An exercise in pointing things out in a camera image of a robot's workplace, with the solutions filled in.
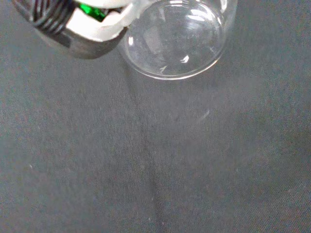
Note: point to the black bench cloth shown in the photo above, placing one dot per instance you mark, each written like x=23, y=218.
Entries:
x=155, y=157

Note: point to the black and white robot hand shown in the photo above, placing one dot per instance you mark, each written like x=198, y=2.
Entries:
x=85, y=31

